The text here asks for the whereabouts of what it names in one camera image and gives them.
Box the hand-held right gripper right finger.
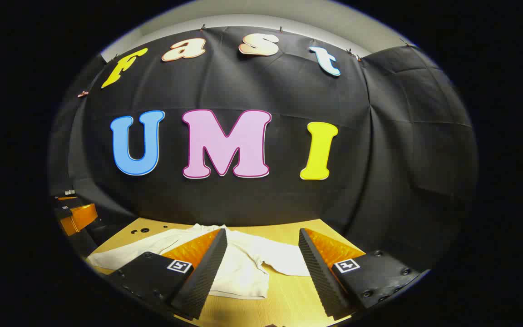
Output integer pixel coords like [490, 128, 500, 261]
[298, 228, 421, 319]

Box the white sweatshirt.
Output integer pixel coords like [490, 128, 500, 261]
[87, 223, 312, 300]

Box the black backdrop cloth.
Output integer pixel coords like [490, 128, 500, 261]
[48, 26, 478, 274]

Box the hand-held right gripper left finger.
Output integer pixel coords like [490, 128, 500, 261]
[107, 228, 228, 321]

